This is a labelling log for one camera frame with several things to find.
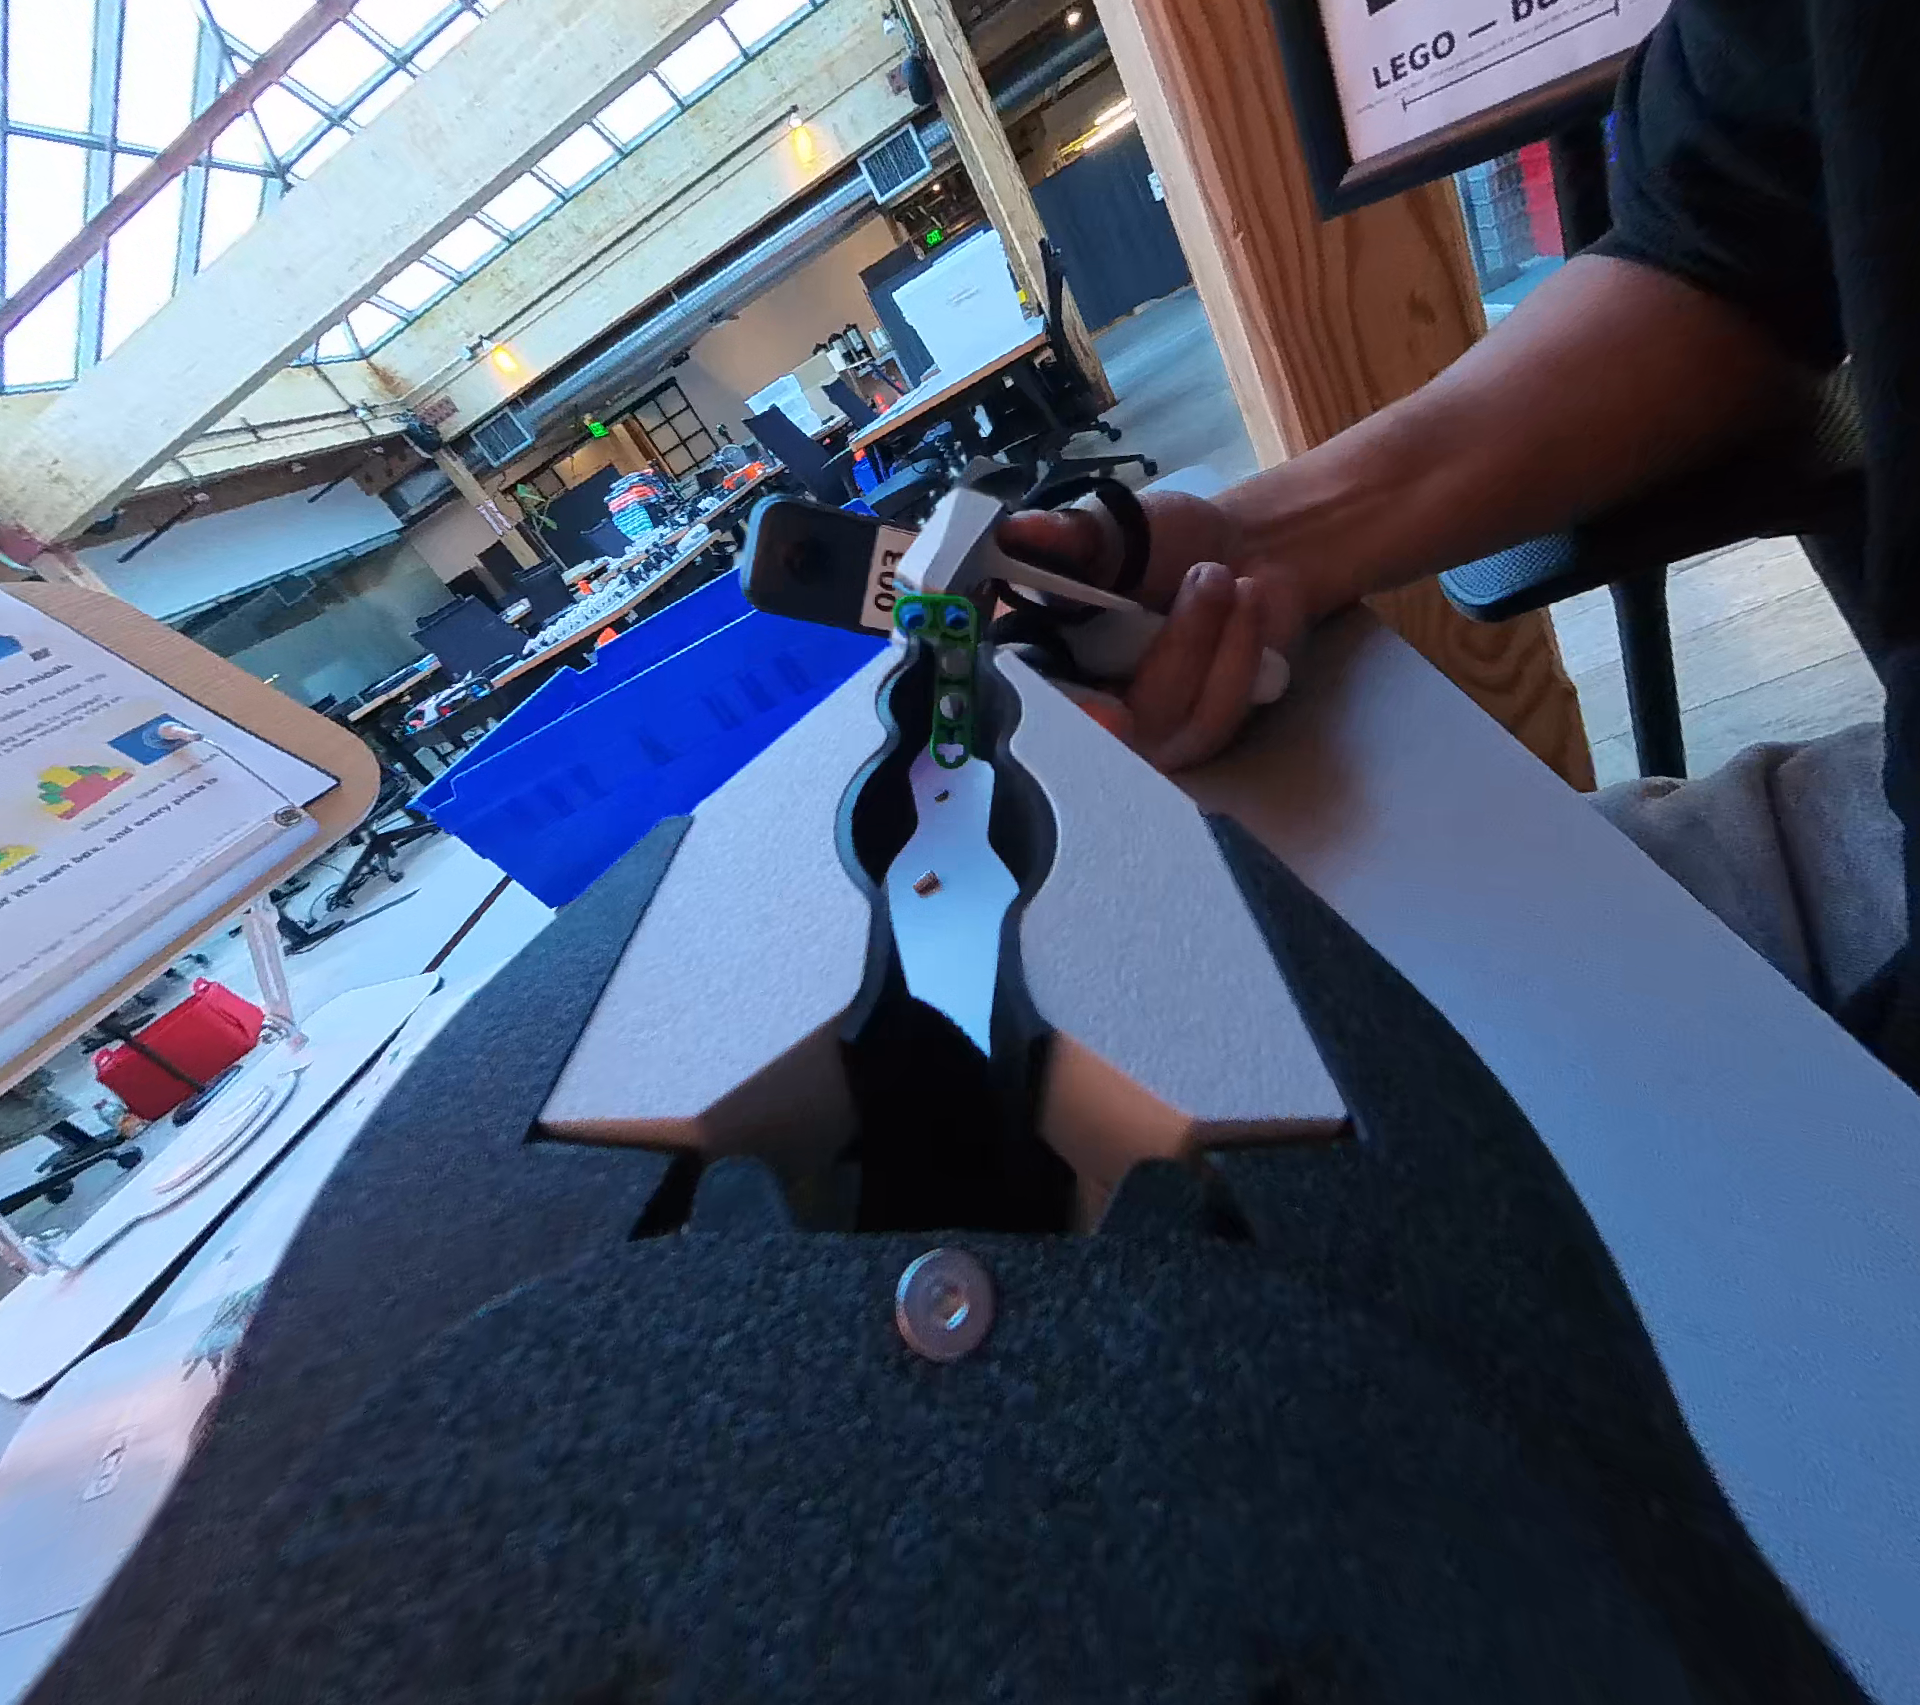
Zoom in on black framed marker sign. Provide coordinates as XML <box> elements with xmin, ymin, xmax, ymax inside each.
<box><xmin>1223</xmin><ymin>0</ymin><xmax>1695</xmax><ymax>221</ymax></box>

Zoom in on person's right hand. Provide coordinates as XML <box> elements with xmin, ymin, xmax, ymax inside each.
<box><xmin>996</xmin><ymin>485</ymin><xmax>1359</xmax><ymax>775</ymax></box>

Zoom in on white board panel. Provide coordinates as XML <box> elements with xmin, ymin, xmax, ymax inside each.
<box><xmin>889</xmin><ymin>228</ymin><xmax>1037</xmax><ymax>363</ymax></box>

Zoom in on wooden pillar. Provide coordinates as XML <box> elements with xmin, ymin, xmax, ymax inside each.
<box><xmin>1019</xmin><ymin>0</ymin><xmax>1594</xmax><ymax>791</ymax></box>

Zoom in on blue plastic bin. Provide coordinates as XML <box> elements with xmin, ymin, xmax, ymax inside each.
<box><xmin>591</xmin><ymin>601</ymin><xmax>843</xmax><ymax>690</ymax></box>
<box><xmin>406</xmin><ymin>663</ymin><xmax>899</xmax><ymax>915</ymax></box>

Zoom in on red toolbox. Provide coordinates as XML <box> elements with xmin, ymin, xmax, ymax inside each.
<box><xmin>90</xmin><ymin>979</ymin><xmax>267</xmax><ymax>1120</ymax></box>

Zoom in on cluttered background table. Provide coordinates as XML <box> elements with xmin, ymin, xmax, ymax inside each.
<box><xmin>373</xmin><ymin>458</ymin><xmax>798</xmax><ymax>716</ymax></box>

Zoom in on green lego beam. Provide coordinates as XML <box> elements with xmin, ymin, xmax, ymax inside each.
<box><xmin>889</xmin><ymin>591</ymin><xmax>986</xmax><ymax>778</ymax></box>

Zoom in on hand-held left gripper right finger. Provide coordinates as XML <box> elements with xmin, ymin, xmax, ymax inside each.
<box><xmin>976</xmin><ymin>649</ymin><xmax>1351</xmax><ymax>1230</ymax></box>

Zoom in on person's grey trousers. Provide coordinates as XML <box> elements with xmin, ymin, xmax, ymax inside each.
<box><xmin>1591</xmin><ymin>725</ymin><xmax>1877</xmax><ymax>1017</ymax></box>

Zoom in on printed instruction sheet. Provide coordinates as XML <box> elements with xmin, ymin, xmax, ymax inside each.
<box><xmin>0</xmin><ymin>587</ymin><xmax>338</xmax><ymax>1017</ymax></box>

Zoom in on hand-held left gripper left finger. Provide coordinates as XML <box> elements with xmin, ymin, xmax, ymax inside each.
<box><xmin>534</xmin><ymin>646</ymin><xmax>916</xmax><ymax>1230</ymax></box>

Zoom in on dark partition curtain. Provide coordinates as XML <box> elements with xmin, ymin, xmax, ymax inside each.
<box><xmin>1037</xmin><ymin>128</ymin><xmax>1191</xmax><ymax>334</ymax></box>

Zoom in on person's right forearm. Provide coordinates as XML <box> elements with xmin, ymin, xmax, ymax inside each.
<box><xmin>1244</xmin><ymin>250</ymin><xmax>1855</xmax><ymax>634</ymax></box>

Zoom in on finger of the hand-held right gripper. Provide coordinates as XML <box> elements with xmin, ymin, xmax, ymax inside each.
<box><xmin>907</xmin><ymin>485</ymin><xmax>1007</xmax><ymax>605</ymax></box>

